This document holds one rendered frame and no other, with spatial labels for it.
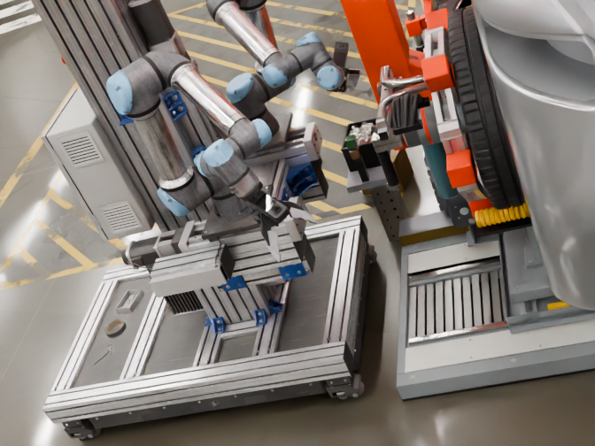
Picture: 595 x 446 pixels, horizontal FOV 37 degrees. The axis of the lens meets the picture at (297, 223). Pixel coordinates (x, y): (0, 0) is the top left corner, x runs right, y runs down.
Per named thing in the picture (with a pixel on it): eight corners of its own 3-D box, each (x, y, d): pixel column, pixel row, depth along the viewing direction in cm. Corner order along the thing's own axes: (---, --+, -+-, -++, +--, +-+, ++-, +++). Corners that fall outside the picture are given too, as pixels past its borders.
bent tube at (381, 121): (438, 114, 272) (428, 84, 266) (378, 129, 278) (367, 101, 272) (438, 86, 286) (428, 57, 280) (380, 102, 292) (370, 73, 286)
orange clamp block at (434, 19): (452, 32, 293) (446, 6, 295) (428, 39, 296) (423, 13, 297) (455, 39, 300) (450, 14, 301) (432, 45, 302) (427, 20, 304)
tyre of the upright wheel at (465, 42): (538, 71, 240) (513, -48, 287) (452, 94, 247) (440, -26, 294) (578, 236, 282) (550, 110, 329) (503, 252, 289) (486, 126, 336)
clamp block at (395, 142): (404, 147, 280) (398, 133, 277) (375, 154, 282) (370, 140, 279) (404, 138, 284) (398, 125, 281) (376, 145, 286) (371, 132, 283)
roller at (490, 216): (560, 213, 293) (557, 200, 290) (471, 233, 302) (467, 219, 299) (558, 203, 298) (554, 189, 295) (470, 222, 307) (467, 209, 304)
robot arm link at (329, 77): (330, 59, 282) (344, 82, 283) (335, 58, 293) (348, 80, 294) (310, 73, 284) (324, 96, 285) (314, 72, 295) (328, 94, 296)
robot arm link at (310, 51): (289, 44, 282) (307, 73, 283) (317, 26, 285) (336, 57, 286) (282, 50, 290) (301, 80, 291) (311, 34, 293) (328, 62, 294)
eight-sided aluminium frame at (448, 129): (490, 227, 285) (445, 81, 256) (470, 232, 287) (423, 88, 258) (482, 138, 328) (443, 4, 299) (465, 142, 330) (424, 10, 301)
